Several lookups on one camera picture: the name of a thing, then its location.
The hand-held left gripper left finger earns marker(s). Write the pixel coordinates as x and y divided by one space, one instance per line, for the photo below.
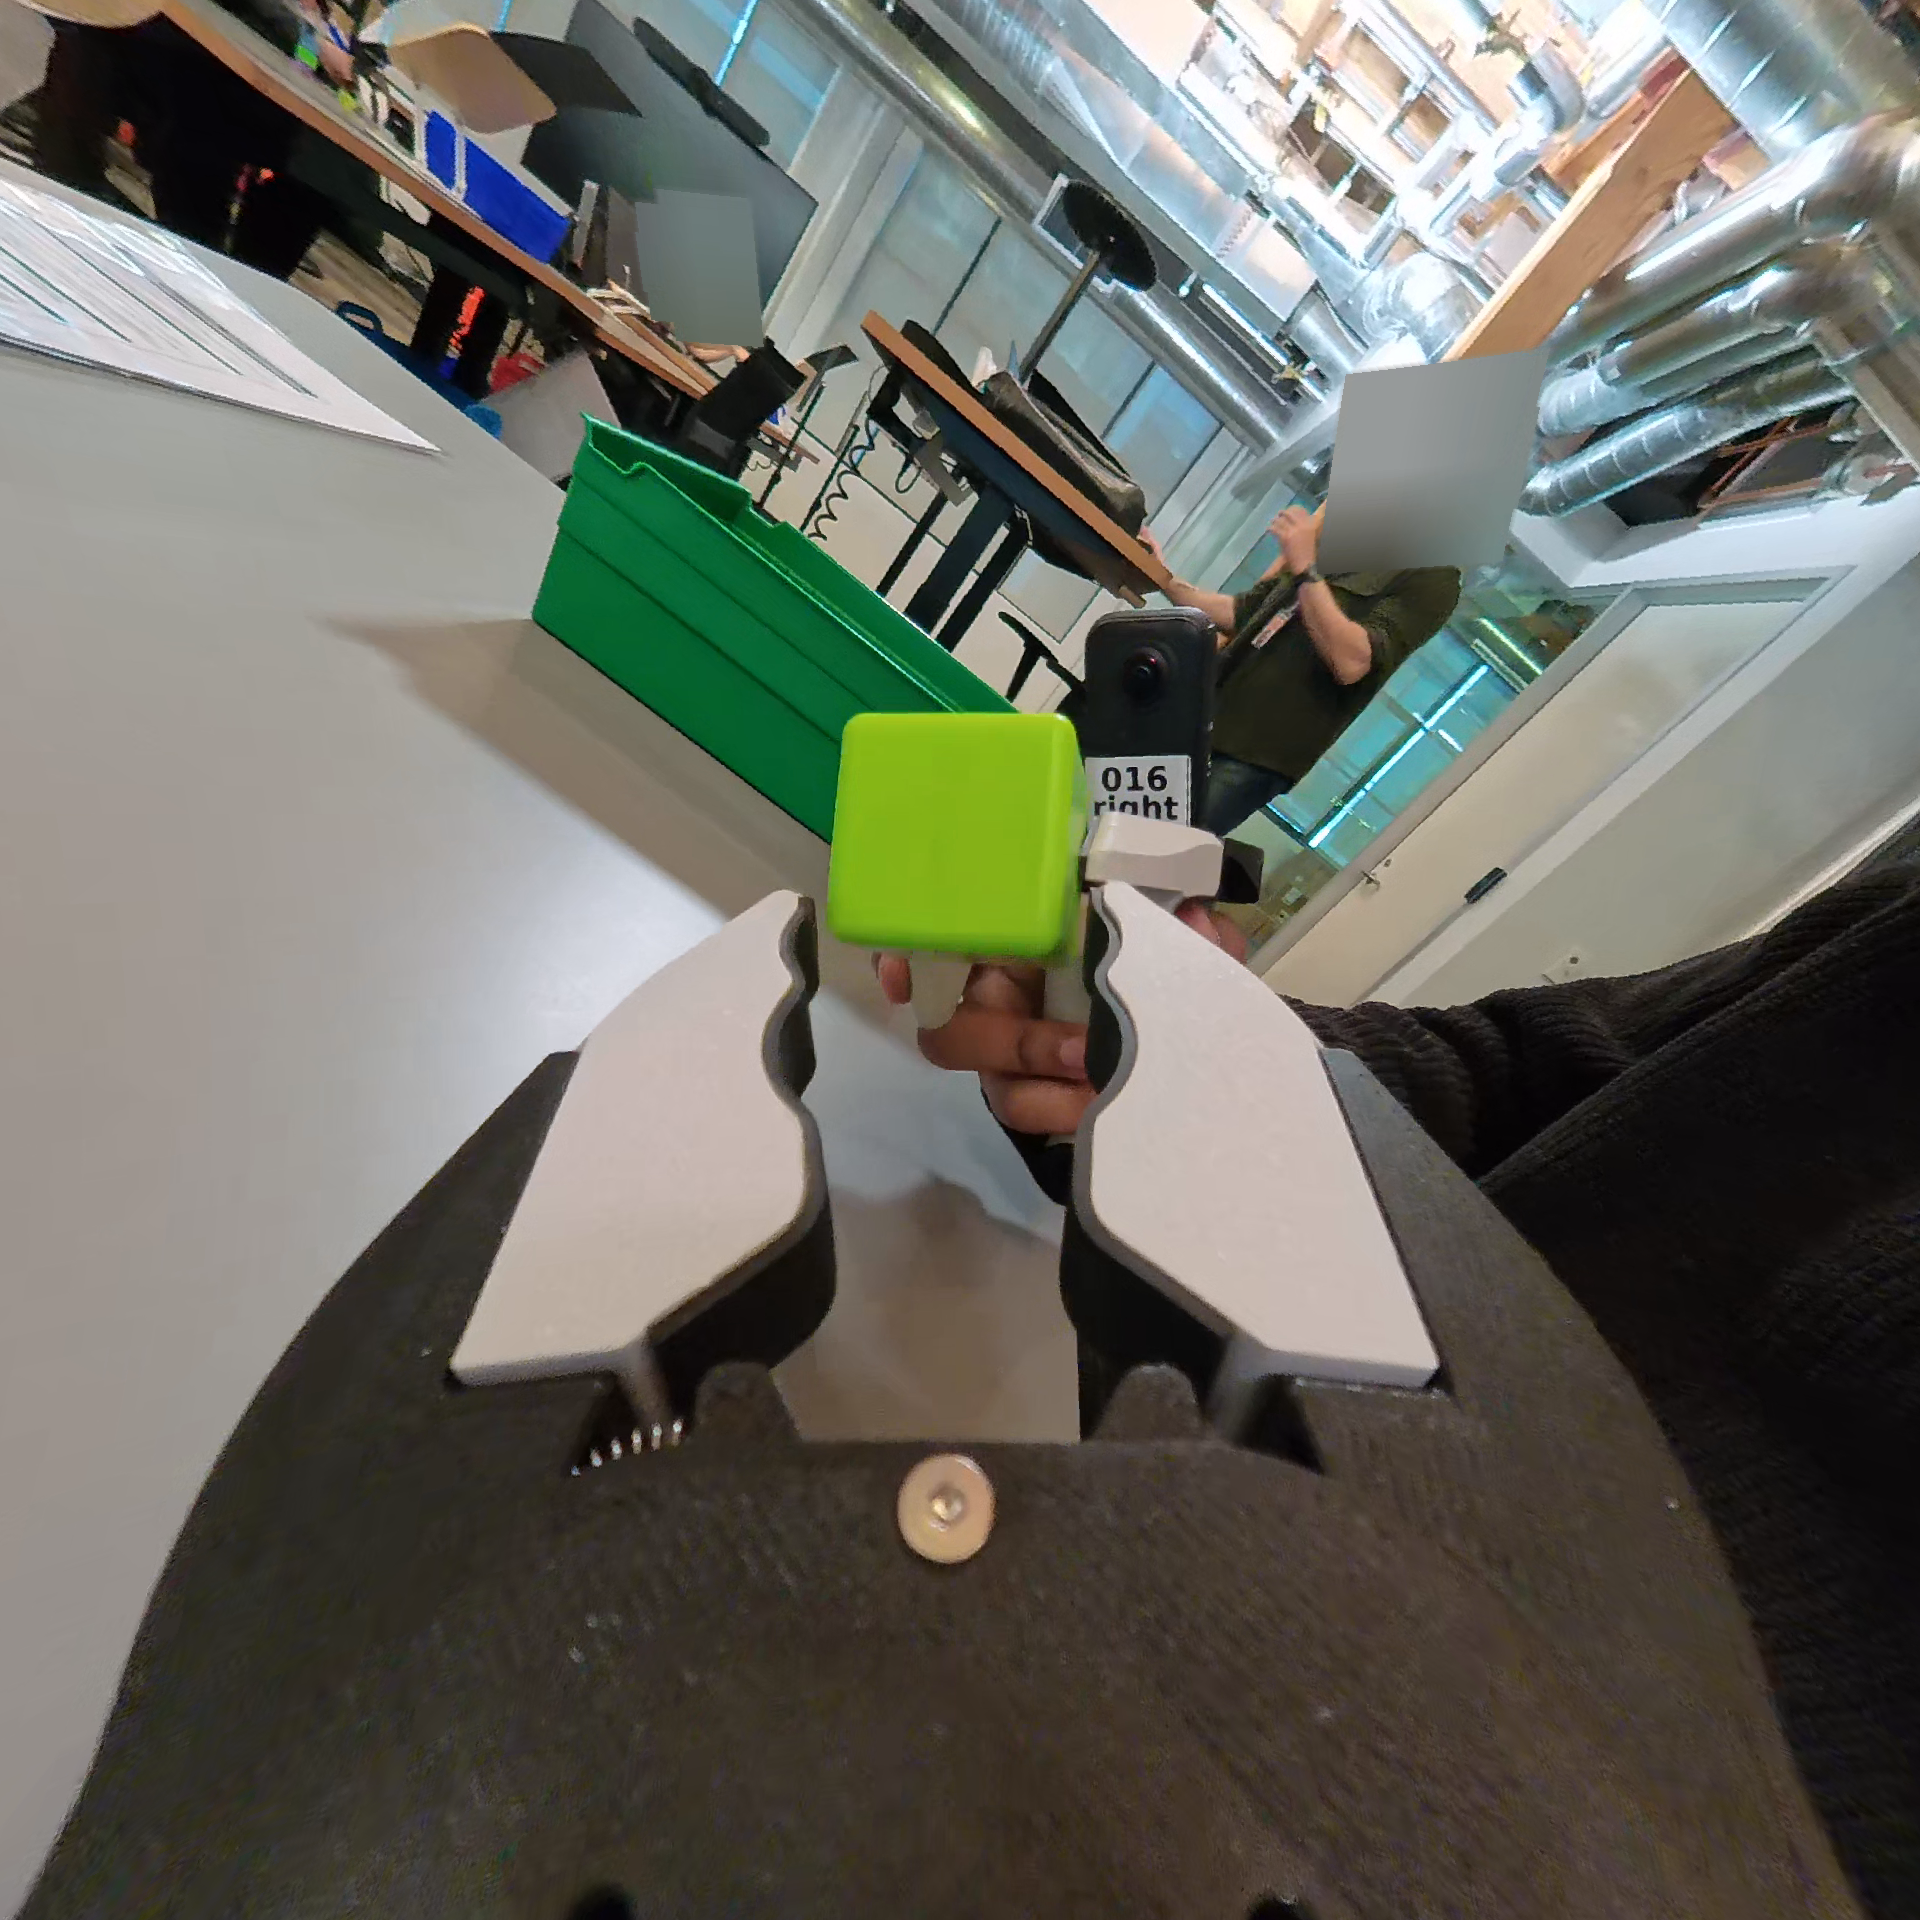
661 1170

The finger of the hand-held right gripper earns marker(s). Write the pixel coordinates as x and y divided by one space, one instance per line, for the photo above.
1163 863

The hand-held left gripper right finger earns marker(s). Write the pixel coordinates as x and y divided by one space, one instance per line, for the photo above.
1247 1170

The lime green magnetic cube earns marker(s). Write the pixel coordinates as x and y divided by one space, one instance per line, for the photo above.
946 840

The green plastic bin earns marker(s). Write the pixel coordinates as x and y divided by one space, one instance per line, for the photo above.
677 630

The person's right forearm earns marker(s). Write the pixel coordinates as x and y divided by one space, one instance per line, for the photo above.
1650 1125

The wooden standing desk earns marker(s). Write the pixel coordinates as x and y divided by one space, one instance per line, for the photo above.
1140 569

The black bag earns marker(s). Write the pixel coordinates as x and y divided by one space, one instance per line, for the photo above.
1072 441

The black disc pole fixture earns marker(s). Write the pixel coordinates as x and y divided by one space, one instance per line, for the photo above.
1096 223

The black monitor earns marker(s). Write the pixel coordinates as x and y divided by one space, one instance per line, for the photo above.
706 151

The blue storage bin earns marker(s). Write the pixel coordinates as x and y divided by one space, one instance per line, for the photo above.
496 186

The laminated instruction sheet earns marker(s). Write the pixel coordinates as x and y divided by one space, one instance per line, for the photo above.
180 316

